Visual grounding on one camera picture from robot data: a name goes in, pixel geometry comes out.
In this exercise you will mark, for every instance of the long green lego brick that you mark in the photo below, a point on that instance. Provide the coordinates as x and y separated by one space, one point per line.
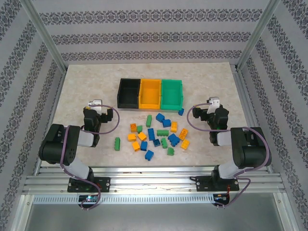
117 144
162 132
149 121

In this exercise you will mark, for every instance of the yellow plastic bin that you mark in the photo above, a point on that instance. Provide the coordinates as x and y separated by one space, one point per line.
149 106

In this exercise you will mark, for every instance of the aluminium side rail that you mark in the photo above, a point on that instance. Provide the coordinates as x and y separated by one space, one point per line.
51 115
249 108

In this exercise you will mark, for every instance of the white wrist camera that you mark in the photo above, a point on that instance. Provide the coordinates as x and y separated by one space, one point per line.
96 103
214 102

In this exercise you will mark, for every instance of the aluminium frame post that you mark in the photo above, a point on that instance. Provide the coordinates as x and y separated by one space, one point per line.
260 31
43 33

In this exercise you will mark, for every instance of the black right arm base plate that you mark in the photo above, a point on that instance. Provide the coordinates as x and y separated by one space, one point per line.
203 184

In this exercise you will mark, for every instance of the large blue lego brick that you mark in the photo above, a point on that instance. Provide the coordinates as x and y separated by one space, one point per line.
173 139

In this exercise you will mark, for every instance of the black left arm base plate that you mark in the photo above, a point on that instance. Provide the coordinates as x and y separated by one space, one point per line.
104 184

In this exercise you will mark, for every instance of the black plastic bin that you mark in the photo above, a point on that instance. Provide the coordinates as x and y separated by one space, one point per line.
127 105

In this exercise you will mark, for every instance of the small green lego brick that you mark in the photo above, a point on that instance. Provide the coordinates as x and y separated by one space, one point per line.
139 129

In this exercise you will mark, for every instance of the aluminium mounting rail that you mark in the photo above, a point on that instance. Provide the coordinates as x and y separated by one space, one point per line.
154 183

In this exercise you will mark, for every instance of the long blue lego brick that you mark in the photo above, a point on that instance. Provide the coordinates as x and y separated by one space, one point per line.
151 134

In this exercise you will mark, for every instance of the green plastic bin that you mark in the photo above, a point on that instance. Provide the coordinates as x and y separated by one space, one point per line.
170 106

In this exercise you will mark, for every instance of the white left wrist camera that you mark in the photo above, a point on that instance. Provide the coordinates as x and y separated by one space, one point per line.
96 103

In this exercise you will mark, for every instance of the small controller board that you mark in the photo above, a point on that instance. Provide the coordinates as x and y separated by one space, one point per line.
89 198
220 197

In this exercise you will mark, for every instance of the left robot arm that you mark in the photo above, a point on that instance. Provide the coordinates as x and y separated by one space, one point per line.
57 144

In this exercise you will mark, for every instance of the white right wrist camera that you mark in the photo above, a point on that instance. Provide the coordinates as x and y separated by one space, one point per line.
214 102

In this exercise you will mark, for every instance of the small blue lego brick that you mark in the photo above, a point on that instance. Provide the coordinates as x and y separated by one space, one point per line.
156 143

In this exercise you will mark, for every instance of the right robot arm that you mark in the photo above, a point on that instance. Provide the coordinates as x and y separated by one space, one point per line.
252 154

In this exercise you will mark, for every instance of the long yellow lego brick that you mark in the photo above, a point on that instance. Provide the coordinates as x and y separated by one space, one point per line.
183 134
174 127

